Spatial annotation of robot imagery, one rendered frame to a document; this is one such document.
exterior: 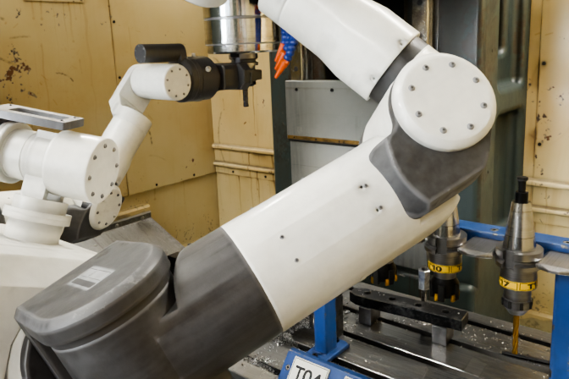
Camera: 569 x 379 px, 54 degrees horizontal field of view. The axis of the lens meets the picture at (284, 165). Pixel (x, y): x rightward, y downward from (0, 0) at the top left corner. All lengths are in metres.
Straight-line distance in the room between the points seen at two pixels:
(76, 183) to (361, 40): 0.29
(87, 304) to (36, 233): 0.23
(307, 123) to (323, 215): 1.29
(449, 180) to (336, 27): 0.16
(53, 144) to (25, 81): 1.50
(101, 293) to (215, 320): 0.07
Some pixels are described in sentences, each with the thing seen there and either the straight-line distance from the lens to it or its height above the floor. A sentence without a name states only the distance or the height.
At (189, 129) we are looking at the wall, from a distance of 2.46.
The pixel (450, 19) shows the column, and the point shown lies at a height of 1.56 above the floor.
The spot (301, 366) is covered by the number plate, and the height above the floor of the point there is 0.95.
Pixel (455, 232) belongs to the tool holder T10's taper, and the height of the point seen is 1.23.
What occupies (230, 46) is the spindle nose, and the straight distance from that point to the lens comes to 1.17.
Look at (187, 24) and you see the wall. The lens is 2.47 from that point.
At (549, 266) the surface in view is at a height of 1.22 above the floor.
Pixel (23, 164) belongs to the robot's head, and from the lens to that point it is 0.60.
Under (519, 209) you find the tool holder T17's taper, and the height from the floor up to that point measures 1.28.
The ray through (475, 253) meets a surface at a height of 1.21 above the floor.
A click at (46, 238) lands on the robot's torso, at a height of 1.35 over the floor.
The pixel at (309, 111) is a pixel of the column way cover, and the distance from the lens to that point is 1.67.
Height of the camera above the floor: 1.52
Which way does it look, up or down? 12 degrees down
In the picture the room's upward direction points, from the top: 2 degrees counter-clockwise
